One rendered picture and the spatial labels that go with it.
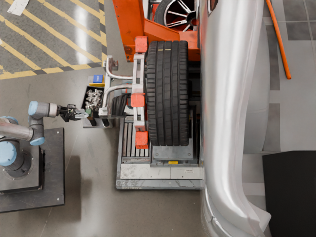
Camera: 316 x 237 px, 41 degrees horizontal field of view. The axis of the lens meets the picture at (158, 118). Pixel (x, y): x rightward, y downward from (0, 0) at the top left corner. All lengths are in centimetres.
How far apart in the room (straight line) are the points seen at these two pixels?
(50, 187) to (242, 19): 195
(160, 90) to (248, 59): 76
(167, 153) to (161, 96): 91
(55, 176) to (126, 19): 123
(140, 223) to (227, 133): 176
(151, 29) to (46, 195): 139
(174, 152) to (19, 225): 131
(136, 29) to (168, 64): 57
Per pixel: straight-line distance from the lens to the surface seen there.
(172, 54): 246
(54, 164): 323
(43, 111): 278
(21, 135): 276
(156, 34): 301
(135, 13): 278
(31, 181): 314
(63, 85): 387
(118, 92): 266
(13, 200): 325
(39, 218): 347
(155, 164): 324
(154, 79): 238
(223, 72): 175
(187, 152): 319
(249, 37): 176
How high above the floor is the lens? 320
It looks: 64 degrees down
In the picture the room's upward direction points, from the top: 9 degrees counter-clockwise
